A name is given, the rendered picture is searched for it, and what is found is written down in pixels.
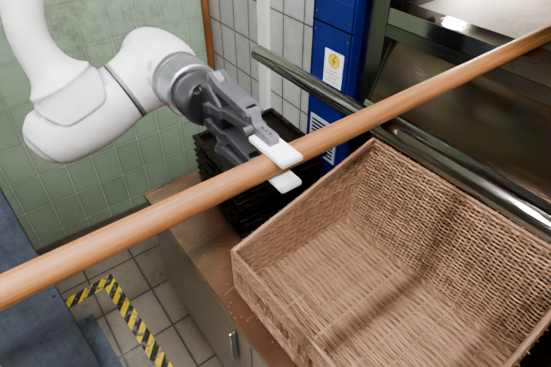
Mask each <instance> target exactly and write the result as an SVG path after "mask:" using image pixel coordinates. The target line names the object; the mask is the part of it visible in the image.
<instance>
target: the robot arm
mask: <svg viewBox="0 0 551 367"><path fill-rule="evenodd" d="M0 11H1V16H2V23H3V27H4V30H5V33H6V36H7V40H8V42H9V44H10V47H11V50H12V51H13V53H14V55H15V57H16V59H17V60H18V62H19V63H20V66H21V67H22V69H23V70H24V72H25V73H26V75H27V77H28V78H29V81H30V84H31V95H30V101H32V103H33V104H34V110H33V111H31V112H30V113H29V114H28V115H27V116H26V118H25V122H24V125H23V129H22V132H23V134H24V140H25V143H26V144H27V145H28V147H29V148H30V149H31V150H33V151H34V152H35V153H36V154H37V155H39V156H41V157H42V158H43V159H44V160H46V161H49V162H52V163H64V164H66V163H71V162H74V161H78V160H80V159H83V158H85V157H87V156H89V155H91V154H93V153H95V152H97V151H99V150H100V149H102V148H104V147H105V146H107V145H108V144H110V143H112V142H113V141H115V140H116V139H118V138H119V137H120V136H121V135H123V134H124V133H126V132H127V131H128V130H129V129H131V128H132V126H133V125H134V124H135V123H137V122H138V121H139V120H140V119H142V118H143V117H144V116H146V115H147V114H148V113H150V112H152V111H154V110H156V109H158V108H160V107H162V106H168V107H169V108H170V109H171V110H172V111H173V112H174V113H176V114H177V115H179V116H183V117H186V118H187V119H188V120H189V121H190V122H192V123H194V124H196V125H201V126H206V127H207V128H208V129H209V131H210V133H211V134H212V135H214V136H216V140H217V142H218V143H217V144H216V146H215V147H214V149H215V152H216V153H218V154H221V155H223V156H224V157H225V158H227V159H228V160H229V161H230V162H232V163H233V164H234V165H235V166H238V165H242V164H243V163H245V162H247V161H251V160H252V159H254V158H256V157H259V156H261V155H263V154H265V155H266V156H268V157H269V158H270V159H271V160H272V161H274V162H275V163H276V164H277V165H278V166H279V167H280V168H281V169H285V168H287V167H289V166H291V165H294V164H296V163H298V162H300V161H302V160H303V155H301V154H300V153H299V152H297V151H296V150H295V149H293V148H292V147H291V146H290V145H289V144H288V143H286V142H285V141H283V140H282V139H281V138H280V136H279V135H278V134H277V133H276V132H275V131H274V130H272V129H271V128H269V127H268V126H267V125H266V121H264V119H262V116H261V114H263V112H264V110H263V108H262V106H261V105H260V104H259V103H258V102H257V101H256V100H254V99H253V98H252V97H251V96H250V95H249V94H247V93H246V92H245V91H244V90H243V89H242V88H241V87H240V86H238V85H237V83H235V82H234V81H233V80H232V79H231V78H230V77H229V76H228V74H227V73H226V71H225V70H224V69H221V70H216V71H214V70H213V69H212V68H211V67H210V66H208V65H207V64H205V63H204V62H203V61H201V60H200V59H199V58H198V57H196V55H195V53H194V51H193V50H192V49H191V48H190V47H189V46H188V45H187V44H186V43H184V42H183V41H182V40H181V39H179V38H177V37H176V36H175V35H173V34H170V33H168V32H166V31H165V30H162V29H158V28H154V27H141V28H138V29H135V30H133V31H131V32H130V33H129V34H128V35H127V36H126V38H125V40H124V42H123V44H122V46H121V50H120V51H119V52H118V54H117V55H116V56H115V57H114V58H113V59H112V60H111V61H109V62H108V63H107V64H106V65H105V66H103V67H101V68H100V69H98V70H97V69H96V68H94V67H92V66H91V65H90V64H89V63H88V62H87V61H79V60H76V59H73V58H71V57H69V56H67V55H66V54H65V53H64V52H63V51H61V50H60V48H59V47H58V46H57V45H56V44H55V43H54V42H53V40H52V38H51V36H50V34H49V32H48V27H47V25H46V20H45V14H44V0H0ZM247 107H250V108H249V109H246V108H247ZM242 130H243V131H242ZM250 134H253V135H252V136H250V137H248V135H250ZM268 181H269V182H270V183H271V184H272V185H273V186H274V187H275V188H277V189H278V190H279V191H280V192H281V193H282V194H283V193H286V192H288V191H289V190H291V189H293V188H296V187H297V186H299V185H301V184H302V180H301V179H300V178H299V177H298V176H296V175H295V174H294V173H293V172H292V171H290V170H286V171H285V172H283V173H281V174H278V175H277V176H275V177H273V178H271V179H268Z"/></svg>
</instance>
